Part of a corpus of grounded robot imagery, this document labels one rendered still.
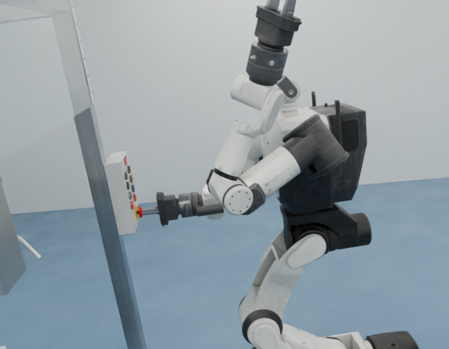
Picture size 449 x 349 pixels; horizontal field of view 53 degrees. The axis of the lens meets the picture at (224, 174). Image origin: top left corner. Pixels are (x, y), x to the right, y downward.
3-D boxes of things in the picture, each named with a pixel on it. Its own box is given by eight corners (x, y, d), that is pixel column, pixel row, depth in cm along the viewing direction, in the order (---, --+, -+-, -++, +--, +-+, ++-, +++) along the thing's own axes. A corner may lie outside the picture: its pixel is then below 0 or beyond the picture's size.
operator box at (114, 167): (141, 215, 173) (127, 150, 165) (136, 233, 156) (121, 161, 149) (125, 217, 172) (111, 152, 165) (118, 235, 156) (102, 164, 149)
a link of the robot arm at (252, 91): (234, 57, 105) (225, 102, 111) (274, 73, 101) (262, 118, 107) (257, 51, 114) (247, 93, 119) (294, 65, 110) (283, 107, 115)
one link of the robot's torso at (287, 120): (342, 182, 167) (336, 86, 157) (379, 215, 135) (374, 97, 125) (264, 194, 166) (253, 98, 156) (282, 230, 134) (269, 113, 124)
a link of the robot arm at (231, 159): (221, 124, 115) (194, 191, 119) (238, 134, 106) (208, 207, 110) (254, 136, 120) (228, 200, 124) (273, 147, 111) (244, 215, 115)
